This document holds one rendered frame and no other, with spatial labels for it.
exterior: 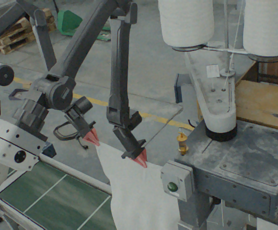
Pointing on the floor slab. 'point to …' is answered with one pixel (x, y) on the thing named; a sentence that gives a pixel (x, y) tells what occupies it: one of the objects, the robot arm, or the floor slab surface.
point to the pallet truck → (69, 20)
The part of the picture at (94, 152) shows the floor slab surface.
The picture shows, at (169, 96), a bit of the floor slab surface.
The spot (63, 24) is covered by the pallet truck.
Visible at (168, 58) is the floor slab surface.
